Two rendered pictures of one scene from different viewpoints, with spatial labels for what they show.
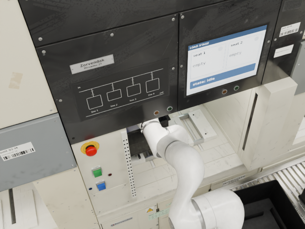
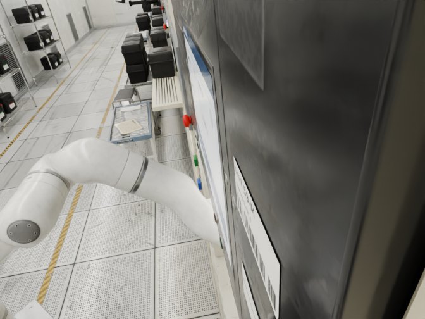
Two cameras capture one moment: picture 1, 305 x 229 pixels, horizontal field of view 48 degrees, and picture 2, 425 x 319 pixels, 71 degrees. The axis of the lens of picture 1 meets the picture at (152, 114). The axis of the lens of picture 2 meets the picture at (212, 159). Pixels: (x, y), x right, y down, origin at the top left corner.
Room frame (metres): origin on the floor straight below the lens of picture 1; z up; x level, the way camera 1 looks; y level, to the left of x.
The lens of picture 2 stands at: (0.99, -0.59, 1.74)
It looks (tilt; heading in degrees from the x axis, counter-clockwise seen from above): 33 degrees down; 103
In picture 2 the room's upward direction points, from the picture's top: 7 degrees counter-clockwise
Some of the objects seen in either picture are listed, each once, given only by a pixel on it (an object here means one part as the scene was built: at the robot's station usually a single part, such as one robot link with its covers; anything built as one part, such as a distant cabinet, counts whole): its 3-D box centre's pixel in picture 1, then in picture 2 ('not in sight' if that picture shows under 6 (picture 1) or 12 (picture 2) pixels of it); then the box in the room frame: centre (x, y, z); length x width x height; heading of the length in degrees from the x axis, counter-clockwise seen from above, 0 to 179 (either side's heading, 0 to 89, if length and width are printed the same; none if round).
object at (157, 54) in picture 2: not in sight; (161, 62); (-0.14, 2.54, 0.93); 0.30 x 0.28 x 0.26; 105
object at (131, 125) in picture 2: not in sight; (128, 125); (-0.42, 1.97, 0.47); 0.31 x 0.23 x 0.02; 129
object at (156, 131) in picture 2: not in sight; (136, 137); (-0.45, 2.15, 0.24); 0.97 x 0.52 x 0.48; 111
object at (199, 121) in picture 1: (190, 127); not in sight; (1.20, -0.20, 0.89); 0.22 x 0.21 x 0.04; 18
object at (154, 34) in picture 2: not in sight; (160, 40); (-0.51, 3.68, 0.93); 0.30 x 0.28 x 0.26; 111
